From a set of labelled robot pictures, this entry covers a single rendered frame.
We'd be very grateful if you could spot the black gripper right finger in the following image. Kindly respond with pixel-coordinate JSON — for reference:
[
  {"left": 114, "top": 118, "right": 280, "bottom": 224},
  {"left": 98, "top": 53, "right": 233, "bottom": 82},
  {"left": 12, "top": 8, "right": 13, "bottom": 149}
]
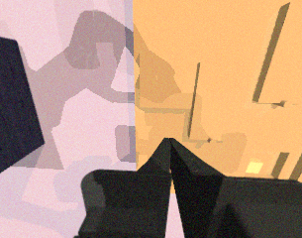
[{"left": 169, "top": 138, "right": 302, "bottom": 238}]

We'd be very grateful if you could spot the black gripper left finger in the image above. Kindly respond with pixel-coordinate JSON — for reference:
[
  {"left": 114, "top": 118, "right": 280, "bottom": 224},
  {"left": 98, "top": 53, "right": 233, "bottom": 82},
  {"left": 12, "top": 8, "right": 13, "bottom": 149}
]
[{"left": 81, "top": 138, "right": 172, "bottom": 238}]

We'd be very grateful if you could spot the pale yellow block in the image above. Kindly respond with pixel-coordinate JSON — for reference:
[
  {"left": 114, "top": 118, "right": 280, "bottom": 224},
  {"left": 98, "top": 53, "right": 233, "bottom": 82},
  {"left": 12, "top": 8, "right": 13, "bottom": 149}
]
[{"left": 245, "top": 158, "right": 263, "bottom": 174}]

